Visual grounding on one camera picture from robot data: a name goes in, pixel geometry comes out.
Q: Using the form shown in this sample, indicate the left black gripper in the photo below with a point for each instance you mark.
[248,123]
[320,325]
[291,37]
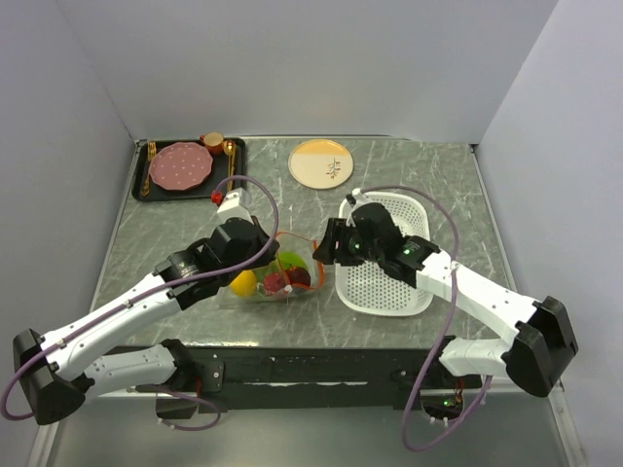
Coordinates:
[263,239]

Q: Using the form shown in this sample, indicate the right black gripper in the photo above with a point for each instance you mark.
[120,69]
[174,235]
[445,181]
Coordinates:
[336,232]

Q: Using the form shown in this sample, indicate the clear orange zip bag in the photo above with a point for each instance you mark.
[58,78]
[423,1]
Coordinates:
[287,242]

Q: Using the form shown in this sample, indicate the yellow toy lemon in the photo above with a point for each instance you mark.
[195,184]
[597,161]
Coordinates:
[245,284]

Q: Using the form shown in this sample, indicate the dark maroon toy fruit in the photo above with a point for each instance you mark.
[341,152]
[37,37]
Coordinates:
[299,276]

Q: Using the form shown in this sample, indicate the green toy leaf slice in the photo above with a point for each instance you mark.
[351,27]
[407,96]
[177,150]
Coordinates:
[289,259]

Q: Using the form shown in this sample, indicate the white perforated plastic basket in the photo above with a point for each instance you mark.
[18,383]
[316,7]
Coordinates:
[366,288]

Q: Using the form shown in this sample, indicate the red toy fruit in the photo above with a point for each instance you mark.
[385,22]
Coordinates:
[273,283]

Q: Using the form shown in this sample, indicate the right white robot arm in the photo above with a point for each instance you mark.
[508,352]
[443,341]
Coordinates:
[535,341]

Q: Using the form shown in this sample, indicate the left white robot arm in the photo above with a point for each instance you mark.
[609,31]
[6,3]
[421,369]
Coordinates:
[60,370]

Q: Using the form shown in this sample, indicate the cream orange round plate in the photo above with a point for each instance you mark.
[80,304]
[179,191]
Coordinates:
[320,164]

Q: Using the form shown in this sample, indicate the pink dotted plate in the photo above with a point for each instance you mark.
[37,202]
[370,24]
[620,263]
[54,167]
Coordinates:
[181,166]

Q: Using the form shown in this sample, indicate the gold spoon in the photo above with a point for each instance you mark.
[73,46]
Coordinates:
[229,148]

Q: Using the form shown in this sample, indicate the black serving tray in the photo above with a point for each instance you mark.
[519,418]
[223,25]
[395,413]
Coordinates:
[220,170]

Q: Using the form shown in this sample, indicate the orange cup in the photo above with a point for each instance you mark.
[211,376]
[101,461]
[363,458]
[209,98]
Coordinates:
[213,142]

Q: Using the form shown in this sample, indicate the gold fork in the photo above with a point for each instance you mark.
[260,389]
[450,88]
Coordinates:
[151,153]

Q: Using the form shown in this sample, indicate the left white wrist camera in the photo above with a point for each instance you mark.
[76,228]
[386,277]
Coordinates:
[232,205]

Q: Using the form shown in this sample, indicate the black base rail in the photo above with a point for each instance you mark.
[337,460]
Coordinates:
[258,378]

